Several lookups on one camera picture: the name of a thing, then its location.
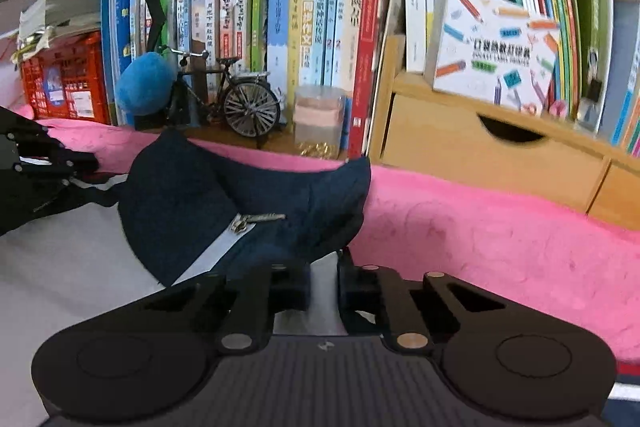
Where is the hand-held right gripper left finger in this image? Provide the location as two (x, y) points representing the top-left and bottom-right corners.
(145, 263), (311, 353)

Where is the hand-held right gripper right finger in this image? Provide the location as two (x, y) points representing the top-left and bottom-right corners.
(337, 251), (506, 353)

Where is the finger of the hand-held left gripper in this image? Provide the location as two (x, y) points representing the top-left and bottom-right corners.
(0, 107), (101, 188)
(0, 179), (88, 237)

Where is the navy and white jacket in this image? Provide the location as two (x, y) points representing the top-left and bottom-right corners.
(0, 129), (373, 427)

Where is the red plastic crate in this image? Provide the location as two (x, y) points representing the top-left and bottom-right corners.
(20, 32), (113, 125)

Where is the blue plush ball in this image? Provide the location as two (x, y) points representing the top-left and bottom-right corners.
(115, 52), (177, 116)

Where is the pink bunny print towel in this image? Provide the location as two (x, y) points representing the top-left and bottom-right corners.
(0, 104), (640, 368)

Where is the stack of papers and workbooks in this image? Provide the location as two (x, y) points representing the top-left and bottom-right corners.
(17, 0), (103, 58)

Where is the row of tall thin books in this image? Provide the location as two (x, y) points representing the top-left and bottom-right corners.
(101, 0), (173, 128)

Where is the clear plastic jar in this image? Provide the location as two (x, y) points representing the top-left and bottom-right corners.
(294, 86), (347, 160)

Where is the miniature black bicycle model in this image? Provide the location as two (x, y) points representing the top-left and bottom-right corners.
(160, 47), (282, 138)

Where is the wooden drawer organizer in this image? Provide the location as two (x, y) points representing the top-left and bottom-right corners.
(367, 34), (640, 230)

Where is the row of books under white shelf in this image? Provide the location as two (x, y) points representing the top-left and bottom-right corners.
(170, 0), (398, 158)

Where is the white box with pencil print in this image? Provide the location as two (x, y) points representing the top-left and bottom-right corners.
(424, 0), (562, 114)

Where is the black binder clip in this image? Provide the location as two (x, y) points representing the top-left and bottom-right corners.
(582, 49), (604, 105)

